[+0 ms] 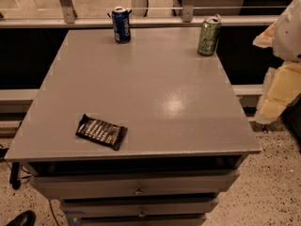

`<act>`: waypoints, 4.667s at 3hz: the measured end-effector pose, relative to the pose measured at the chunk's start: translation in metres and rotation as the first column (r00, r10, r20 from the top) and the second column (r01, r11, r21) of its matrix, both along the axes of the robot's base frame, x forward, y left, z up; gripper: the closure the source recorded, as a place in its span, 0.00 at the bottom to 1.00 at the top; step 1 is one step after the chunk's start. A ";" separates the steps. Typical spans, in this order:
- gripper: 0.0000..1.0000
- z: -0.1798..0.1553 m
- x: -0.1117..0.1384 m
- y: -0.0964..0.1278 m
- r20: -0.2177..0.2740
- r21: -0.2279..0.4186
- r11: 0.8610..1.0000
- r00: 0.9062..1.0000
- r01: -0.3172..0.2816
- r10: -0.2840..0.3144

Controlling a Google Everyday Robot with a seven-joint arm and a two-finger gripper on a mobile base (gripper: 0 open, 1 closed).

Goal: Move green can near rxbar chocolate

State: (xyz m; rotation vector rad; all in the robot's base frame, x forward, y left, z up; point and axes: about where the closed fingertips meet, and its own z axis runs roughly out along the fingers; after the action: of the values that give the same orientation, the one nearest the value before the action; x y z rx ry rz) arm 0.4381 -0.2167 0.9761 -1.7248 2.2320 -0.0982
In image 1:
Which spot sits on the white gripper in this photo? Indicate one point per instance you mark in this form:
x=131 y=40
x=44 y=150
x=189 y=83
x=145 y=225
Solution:
x=290 y=37

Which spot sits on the green soda can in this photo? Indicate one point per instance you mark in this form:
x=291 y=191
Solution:
x=209 y=35

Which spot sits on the blue Pepsi can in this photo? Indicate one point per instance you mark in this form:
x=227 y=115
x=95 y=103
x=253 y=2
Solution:
x=121 y=24

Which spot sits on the black rxbar chocolate wrapper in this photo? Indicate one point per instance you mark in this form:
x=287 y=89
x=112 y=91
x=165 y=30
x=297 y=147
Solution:
x=101 y=132

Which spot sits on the grey drawer cabinet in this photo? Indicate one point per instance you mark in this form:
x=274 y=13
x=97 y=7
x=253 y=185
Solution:
x=187 y=133

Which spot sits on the black shoe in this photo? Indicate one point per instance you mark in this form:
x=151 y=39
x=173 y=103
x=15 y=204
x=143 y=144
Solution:
x=27 y=218

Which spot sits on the metal window rail frame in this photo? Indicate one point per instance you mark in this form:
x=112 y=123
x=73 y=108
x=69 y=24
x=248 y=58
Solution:
x=143 y=13

